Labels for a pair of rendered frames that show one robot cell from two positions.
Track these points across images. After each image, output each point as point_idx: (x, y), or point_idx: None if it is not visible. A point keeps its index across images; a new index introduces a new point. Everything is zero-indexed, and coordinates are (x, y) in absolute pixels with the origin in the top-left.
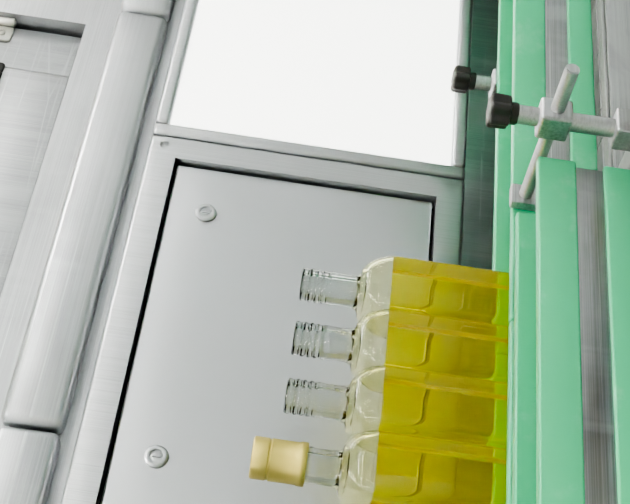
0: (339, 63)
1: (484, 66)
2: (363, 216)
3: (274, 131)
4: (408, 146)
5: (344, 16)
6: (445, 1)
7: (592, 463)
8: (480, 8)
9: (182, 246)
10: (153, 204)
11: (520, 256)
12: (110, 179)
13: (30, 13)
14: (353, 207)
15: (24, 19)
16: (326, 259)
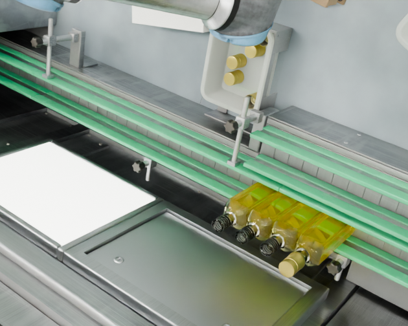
0: (79, 195)
1: None
2: (158, 227)
3: (96, 224)
4: (137, 202)
5: (57, 182)
6: (78, 162)
7: (371, 178)
8: None
9: (129, 273)
10: (102, 268)
11: (262, 170)
12: (72, 275)
13: None
14: (151, 227)
15: None
16: (170, 244)
